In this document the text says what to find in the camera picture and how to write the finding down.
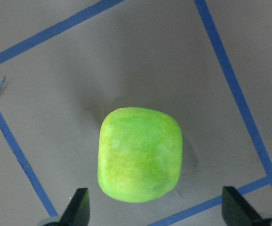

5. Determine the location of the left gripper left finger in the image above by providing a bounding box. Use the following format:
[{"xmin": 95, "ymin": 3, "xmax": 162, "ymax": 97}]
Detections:
[{"xmin": 38, "ymin": 187, "xmax": 91, "ymax": 226}]

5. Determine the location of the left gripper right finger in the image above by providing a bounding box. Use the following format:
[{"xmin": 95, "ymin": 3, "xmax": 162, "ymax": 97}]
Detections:
[{"xmin": 221, "ymin": 186, "xmax": 272, "ymax": 226}]

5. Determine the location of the green apple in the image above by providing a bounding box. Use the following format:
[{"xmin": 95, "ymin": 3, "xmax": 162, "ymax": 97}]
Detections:
[{"xmin": 97, "ymin": 107, "xmax": 183, "ymax": 203}]

